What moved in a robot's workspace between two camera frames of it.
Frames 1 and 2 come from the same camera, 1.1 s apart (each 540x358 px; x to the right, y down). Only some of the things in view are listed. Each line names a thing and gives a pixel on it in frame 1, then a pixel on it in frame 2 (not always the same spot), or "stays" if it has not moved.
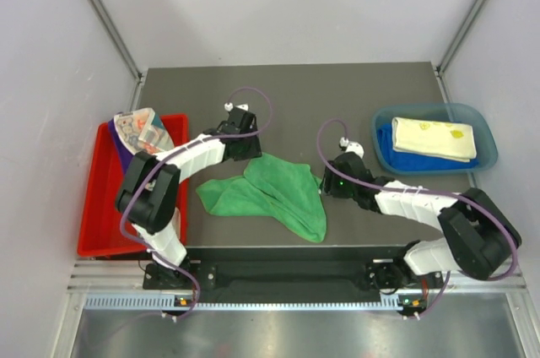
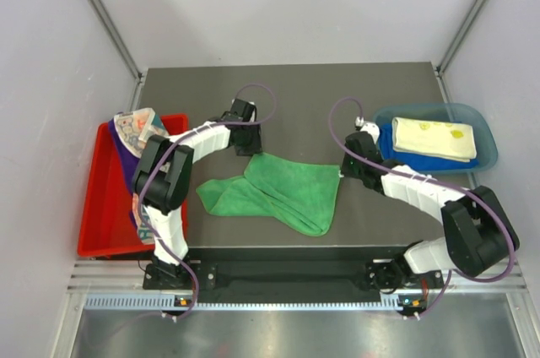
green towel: (272, 189) stays
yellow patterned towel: (438, 139) stays
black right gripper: (329, 187) → (346, 170)
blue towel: (396, 159) stays
